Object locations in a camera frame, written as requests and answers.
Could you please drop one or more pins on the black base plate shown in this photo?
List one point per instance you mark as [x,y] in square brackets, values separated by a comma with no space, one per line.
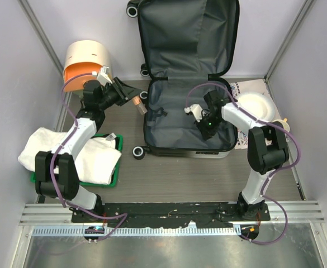
[171,215]

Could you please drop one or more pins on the patterned placemat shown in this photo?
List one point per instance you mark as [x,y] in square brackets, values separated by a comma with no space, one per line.
[258,85]

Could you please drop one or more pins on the yellow cup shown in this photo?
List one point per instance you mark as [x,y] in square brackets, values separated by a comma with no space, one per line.
[284,124]

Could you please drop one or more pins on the white garment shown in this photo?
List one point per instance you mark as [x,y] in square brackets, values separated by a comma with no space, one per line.
[96,159]

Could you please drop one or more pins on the white black space suitcase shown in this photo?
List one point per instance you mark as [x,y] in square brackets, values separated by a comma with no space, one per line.
[188,46]

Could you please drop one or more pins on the green plastic tray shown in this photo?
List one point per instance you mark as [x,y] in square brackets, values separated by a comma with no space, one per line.
[113,173]

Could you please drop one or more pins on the white slotted cable duct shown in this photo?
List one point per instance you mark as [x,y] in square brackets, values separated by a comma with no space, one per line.
[91,231]

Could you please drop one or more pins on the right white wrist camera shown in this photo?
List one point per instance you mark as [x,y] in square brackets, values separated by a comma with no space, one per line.
[196,110]

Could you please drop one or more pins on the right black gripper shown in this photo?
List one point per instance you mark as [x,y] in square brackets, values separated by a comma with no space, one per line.
[207,133]

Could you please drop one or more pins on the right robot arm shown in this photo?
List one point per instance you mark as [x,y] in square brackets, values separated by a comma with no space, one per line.
[267,146]

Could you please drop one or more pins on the round mini drawer cabinet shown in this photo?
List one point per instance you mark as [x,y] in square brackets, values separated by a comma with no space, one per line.
[82,58]

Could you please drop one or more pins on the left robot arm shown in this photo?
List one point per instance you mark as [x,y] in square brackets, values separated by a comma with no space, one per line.
[55,170]

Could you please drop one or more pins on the gold lipstick tube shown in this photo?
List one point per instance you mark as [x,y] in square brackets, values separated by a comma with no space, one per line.
[139,105]

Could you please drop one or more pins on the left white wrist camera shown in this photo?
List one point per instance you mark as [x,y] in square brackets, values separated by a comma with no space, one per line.
[103,76]

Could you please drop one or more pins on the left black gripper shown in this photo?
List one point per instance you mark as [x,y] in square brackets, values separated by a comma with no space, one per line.
[127,92]

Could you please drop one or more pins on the white paper plate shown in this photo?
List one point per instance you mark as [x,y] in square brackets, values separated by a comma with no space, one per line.
[257,104]

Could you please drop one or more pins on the aluminium rail frame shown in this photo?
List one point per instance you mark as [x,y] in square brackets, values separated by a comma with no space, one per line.
[286,211]

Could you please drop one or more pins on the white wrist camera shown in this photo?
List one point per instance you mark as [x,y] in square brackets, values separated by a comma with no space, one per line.
[103,76]
[196,110]

